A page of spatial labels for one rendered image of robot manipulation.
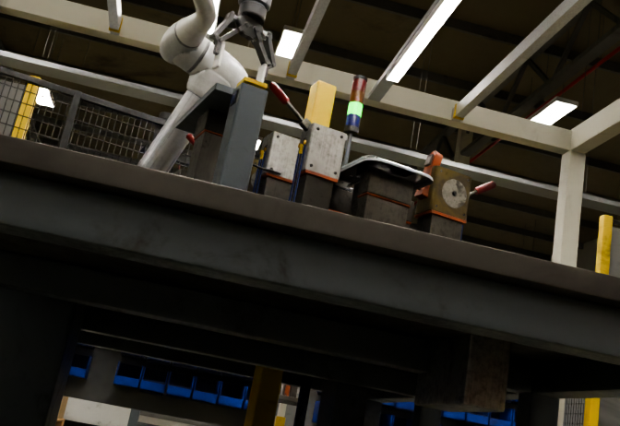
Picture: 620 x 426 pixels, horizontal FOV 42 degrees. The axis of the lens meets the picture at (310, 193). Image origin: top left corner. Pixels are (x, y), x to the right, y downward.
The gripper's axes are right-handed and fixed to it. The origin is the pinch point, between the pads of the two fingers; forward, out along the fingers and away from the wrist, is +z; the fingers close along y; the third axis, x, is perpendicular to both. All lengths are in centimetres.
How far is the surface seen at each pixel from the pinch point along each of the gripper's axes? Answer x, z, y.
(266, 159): -3.4, 20.1, 11.7
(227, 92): -5.5, 8.7, -4.9
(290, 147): -6.2, 15.4, 16.5
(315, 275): -75, 63, -21
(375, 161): -37.7, 23.6, 19.4
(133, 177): -65, 55, -49
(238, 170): -17.2, 30.9, -3.8
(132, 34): 430, -208, 130
